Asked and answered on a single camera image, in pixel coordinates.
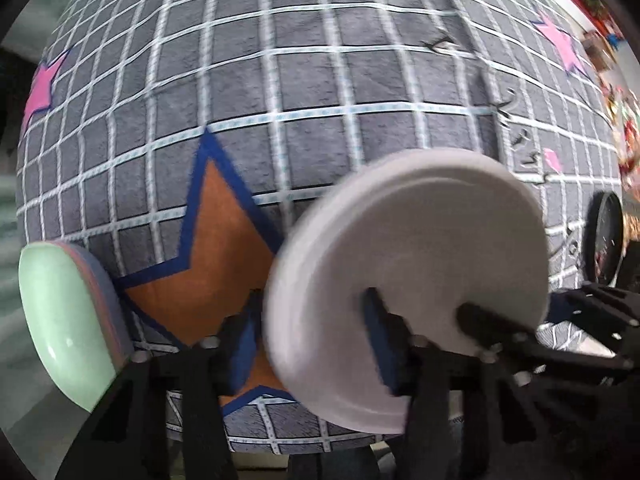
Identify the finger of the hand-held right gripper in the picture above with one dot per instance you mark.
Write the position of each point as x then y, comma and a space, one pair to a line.
500, 330
610, 305

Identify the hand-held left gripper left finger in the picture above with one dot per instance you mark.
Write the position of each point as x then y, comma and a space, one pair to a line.
245, 350

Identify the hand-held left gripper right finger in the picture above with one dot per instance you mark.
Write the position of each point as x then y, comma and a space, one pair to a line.
385, 350

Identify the white round plate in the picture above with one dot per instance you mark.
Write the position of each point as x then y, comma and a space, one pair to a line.
415, 240

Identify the green plate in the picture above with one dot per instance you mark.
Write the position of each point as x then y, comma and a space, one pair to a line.
55, 310

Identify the black plate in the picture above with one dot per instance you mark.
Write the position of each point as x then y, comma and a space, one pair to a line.
602, 230

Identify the pile of snack packets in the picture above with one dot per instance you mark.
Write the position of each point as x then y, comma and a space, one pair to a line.
627, 135

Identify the grey checked star tablecloth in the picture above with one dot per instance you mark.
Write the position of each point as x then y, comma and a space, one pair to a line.
350, 60

